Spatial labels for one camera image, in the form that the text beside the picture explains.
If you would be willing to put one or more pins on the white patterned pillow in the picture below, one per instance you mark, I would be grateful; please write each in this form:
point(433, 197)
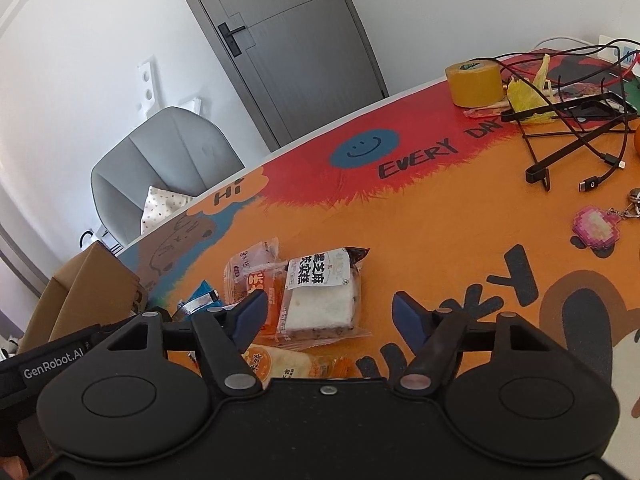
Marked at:
point(162, 207)

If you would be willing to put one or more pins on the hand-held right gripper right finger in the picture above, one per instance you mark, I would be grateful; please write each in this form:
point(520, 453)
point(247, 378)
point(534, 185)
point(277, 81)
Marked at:
point(407, 322)

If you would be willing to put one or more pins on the grey door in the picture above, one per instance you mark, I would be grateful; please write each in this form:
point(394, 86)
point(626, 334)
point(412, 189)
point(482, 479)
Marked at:
point(300, 60)

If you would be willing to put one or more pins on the orange snack packet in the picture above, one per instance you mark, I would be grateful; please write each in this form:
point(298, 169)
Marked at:
point(255, 270)

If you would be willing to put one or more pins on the yellow plastic bag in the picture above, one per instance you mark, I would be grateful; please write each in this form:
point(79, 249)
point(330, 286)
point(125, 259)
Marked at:
point(525, 97)

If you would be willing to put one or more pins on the cardboard box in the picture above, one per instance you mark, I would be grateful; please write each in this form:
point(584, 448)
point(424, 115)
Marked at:
point(85, 290)

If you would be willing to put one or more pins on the tangerine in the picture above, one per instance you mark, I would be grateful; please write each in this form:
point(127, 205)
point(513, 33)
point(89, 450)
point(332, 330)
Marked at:
point(636, 139)

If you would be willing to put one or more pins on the grey chair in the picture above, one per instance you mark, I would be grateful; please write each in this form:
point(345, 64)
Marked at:
point(165, 160)

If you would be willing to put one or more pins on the orange and white cracker packet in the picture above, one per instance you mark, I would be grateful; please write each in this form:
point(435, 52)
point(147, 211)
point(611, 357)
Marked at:
point(285, 362)

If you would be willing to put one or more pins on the blue and silver snack packet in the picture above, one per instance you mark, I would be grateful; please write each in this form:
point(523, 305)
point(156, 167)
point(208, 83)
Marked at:
point(200, 302)

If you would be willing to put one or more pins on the yellow tape roll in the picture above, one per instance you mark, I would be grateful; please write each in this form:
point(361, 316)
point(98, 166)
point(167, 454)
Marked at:
point(475, 85)

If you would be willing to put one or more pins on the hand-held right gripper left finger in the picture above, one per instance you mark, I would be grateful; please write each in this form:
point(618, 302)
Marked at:
point(252, 312)

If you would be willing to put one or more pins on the white cake packet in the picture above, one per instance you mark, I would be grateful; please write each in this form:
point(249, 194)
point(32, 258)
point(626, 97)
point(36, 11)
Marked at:
point(325, 295)

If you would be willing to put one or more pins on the white foam board with holes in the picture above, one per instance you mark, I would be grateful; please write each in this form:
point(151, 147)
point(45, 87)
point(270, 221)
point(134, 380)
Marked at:
point(148, 85)

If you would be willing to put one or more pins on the white power strip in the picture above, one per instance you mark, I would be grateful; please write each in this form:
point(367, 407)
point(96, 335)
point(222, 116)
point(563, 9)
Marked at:
point(612, 45)

